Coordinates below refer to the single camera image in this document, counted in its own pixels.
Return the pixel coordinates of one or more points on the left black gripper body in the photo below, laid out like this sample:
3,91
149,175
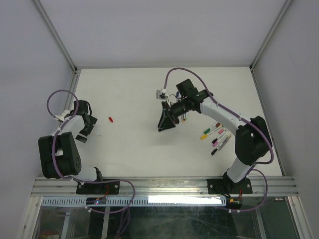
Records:
86,130

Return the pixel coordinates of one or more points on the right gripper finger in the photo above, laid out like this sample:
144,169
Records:
165,125
166,115

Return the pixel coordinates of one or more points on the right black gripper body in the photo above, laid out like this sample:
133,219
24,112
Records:
178,109

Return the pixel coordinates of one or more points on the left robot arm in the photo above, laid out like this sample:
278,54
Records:
59,155

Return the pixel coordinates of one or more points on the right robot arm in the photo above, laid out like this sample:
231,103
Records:
252,139

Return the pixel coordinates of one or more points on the black cap marker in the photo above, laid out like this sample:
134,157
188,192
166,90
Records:
222,142

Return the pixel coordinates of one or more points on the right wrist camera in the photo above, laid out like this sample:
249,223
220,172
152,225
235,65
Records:
162,94

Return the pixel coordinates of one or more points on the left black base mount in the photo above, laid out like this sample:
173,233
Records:
110,186

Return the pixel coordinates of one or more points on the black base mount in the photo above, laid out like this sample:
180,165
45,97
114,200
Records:
226,187
110,186

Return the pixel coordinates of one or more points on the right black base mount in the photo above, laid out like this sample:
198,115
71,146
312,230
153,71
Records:
226,187

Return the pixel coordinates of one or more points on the white slotted cable duct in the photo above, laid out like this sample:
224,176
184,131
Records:
148,201

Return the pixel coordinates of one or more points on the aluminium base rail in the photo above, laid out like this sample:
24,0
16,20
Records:
272,186

